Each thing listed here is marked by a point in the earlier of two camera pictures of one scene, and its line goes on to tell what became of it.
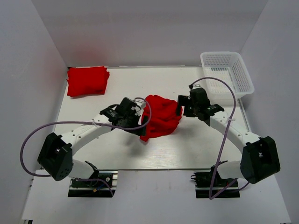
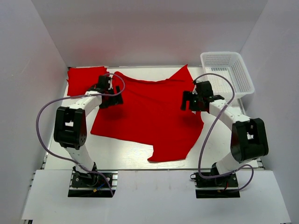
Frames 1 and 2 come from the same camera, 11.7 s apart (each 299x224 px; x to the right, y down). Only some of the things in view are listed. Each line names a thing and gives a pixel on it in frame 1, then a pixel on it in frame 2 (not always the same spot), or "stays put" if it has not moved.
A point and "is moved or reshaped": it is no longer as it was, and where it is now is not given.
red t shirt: (160, 117) is moved or reshaped
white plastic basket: (230, 66) stays put
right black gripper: (186, 107) -> (187, 101)
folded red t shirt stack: (87, 80) stays put
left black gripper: (137, 121) -> (114, 98)
